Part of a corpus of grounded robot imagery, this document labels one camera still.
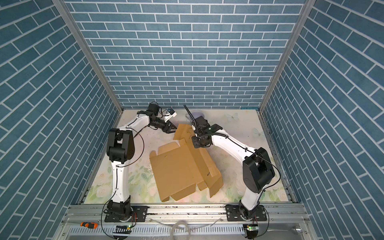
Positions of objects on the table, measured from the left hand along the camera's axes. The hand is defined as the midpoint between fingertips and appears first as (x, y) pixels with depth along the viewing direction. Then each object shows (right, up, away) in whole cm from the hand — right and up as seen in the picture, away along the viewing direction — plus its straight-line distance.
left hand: (179, 128), depth 97 cm
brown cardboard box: (+1, -24, -6) cm, 25 cm away
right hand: (+12, -8, -10) cm, 18 cm away
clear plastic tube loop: (+3, -46, -25) cm, 52 cm away
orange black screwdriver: (-38, -44, -28) cm, 65 cm away
